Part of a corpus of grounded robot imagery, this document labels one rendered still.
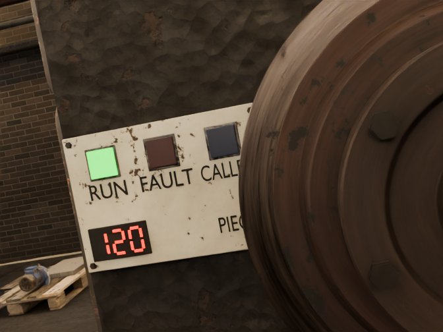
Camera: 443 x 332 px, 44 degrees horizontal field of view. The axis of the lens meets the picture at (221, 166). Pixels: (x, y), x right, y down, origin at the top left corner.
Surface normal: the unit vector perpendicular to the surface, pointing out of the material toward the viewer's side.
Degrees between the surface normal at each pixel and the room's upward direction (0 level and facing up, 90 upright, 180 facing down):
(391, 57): 90
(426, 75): 90
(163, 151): 90
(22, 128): 90
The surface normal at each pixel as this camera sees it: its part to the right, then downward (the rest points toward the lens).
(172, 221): -0.15, 0.09
